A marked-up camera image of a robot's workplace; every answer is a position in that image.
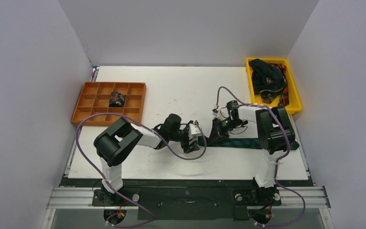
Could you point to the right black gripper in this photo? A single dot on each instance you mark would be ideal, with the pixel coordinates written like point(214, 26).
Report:
point(219, 131)

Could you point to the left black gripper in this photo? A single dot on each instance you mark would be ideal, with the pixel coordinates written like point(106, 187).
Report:
point(186, 146)

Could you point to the green navy striped tie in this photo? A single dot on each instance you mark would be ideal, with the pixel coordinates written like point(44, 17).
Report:
point(250, 143)

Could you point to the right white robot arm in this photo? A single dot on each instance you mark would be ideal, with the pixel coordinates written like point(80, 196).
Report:
point(274, 130)

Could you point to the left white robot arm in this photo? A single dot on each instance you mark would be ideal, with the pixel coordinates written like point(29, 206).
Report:
point(118, 140)

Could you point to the pile of dark ties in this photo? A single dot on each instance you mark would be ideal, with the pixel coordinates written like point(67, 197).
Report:
point(269, 81)

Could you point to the yellow plastic bin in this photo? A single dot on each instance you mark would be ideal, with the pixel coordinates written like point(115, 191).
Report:
point(294, 99)

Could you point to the rolled dark tie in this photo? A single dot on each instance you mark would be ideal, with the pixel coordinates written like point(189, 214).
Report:
point(117, 99)

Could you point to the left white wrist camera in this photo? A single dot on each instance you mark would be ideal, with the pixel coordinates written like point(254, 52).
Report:
point(194, 130)

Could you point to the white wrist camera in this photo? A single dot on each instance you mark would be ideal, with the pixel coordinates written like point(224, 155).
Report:
point(194, 130)
point(220, 112)

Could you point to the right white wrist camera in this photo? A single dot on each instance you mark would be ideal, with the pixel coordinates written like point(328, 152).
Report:
point(220, 112)

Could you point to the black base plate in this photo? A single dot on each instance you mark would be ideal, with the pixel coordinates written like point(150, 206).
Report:
point(189, 199)

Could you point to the aluminium rail frame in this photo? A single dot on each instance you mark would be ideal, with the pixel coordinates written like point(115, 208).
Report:
point(82, 198)

